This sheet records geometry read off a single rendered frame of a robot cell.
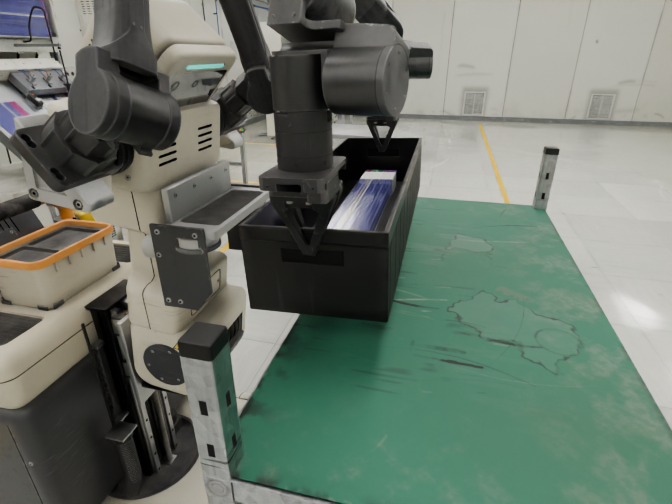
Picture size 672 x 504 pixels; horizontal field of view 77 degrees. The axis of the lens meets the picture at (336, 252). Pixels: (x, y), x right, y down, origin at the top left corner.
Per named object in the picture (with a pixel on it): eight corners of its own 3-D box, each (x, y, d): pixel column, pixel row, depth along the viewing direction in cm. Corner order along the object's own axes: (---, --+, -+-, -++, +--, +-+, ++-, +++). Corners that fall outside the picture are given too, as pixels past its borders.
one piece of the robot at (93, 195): (28, 199, 60) (11, 117, 55) (57, 189, 64) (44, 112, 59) (90, 214, 58) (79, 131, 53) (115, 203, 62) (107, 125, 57)
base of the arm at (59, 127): (79, 122, 63) (4, 137, 52) (109, 88, 59) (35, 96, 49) (120, 171, 65) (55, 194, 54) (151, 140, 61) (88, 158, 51)
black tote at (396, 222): (348, 184, 103) (346, 137, 98) (420, 186, 99) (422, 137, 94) (249, 309, 53) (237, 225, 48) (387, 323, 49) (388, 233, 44)
